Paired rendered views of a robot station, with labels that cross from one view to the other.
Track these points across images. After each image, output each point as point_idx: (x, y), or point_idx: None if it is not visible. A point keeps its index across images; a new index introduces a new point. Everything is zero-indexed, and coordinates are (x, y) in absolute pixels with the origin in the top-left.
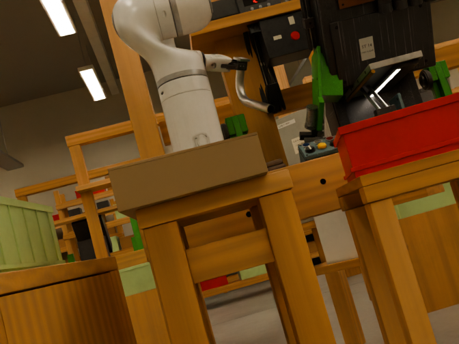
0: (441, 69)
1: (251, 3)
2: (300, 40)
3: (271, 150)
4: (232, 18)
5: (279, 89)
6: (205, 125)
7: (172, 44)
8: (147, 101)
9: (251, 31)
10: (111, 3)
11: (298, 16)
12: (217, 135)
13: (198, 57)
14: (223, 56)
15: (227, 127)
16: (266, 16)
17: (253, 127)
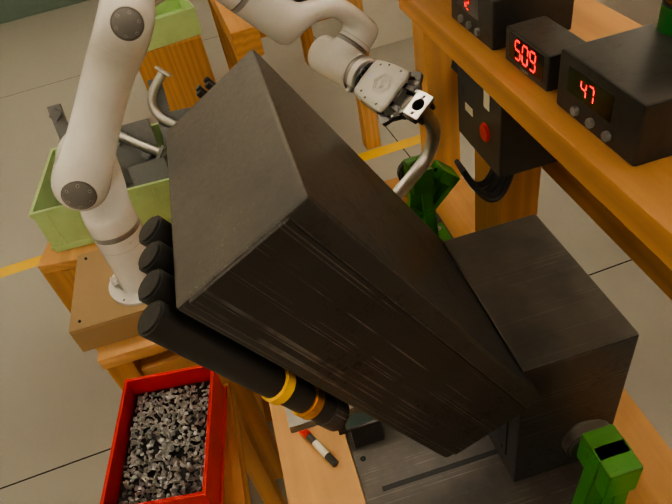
0: (593, 473)
1: (462, 6)
2: (489, 148)
3: (491, 220)
4: (427, 23)
5: (467, 180)
6: (114, 274)
7: (351, 28)
8: (422, 33)
9: (452, 61)
10: None
11: (495, 104)
12: (124, 284)
13: (93, 230)
14: (379, 95)
15: (401, 171)
16: (455, 61)
17: (483, 176)
